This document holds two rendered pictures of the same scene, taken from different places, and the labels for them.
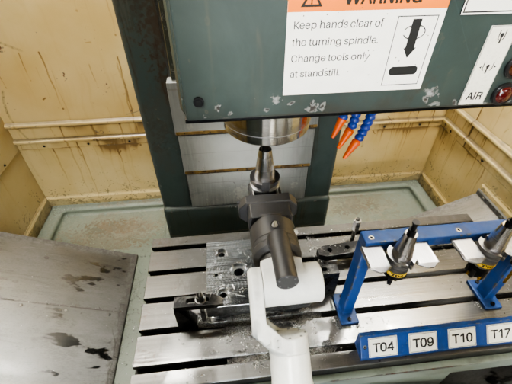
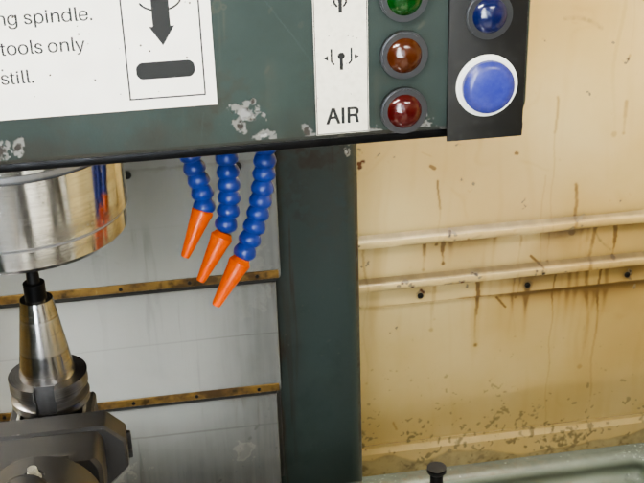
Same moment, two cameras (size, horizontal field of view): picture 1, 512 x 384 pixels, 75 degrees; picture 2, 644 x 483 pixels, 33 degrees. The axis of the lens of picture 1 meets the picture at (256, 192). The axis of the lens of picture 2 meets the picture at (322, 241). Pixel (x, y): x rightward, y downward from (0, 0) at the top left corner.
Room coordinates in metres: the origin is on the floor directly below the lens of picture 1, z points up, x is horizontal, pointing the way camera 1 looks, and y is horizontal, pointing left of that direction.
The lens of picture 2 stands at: (-0.22, -0.22, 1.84)
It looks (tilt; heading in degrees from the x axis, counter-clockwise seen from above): 24 degrees down; 358
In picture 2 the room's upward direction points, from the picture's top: 2 degrees counter-clockwise
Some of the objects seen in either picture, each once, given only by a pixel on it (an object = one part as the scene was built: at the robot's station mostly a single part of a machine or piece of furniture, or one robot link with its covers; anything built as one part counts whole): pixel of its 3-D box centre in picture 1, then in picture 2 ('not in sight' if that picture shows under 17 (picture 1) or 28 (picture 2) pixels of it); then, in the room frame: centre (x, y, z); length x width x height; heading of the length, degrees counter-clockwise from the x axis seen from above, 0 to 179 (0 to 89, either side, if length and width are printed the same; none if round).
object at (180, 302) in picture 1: (199, 306); not in sight; (0.48, 0.16, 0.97); 0.13 x 0.03 x 0.15; 96
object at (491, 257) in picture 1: (491, 248); not in sight; (0.49, -0.54, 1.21); 0.06 x 0.06 x 0.03
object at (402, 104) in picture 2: (504, 94); (403, 110); (0.36, -0.29, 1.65); 0.02 x 0.01 x 0.02; 96
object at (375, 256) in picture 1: (376, 259); not in sight; (0.46, -0.27, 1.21); 0.07 x 0.05 x 0.01; 6
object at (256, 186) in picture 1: (264, 180); (49, 385); (0.55, -0.02, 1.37); 0.06 x 0.06 x 0.03
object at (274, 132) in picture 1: (267, 92); (12, 157); (0.54, -0.02, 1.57); 0.16 x 0.16 x 0.12
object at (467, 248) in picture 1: (468, 251); not in sight; (0.48, -0.49, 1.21); 0.07 x 0.05 x 0.01; 6
